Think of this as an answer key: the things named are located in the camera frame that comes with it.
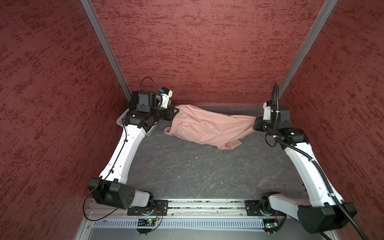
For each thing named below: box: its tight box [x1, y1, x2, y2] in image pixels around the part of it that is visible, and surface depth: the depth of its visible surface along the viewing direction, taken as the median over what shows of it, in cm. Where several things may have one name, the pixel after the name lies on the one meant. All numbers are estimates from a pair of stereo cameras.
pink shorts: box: [164, 104, 257, 150], surface depth 81 cm
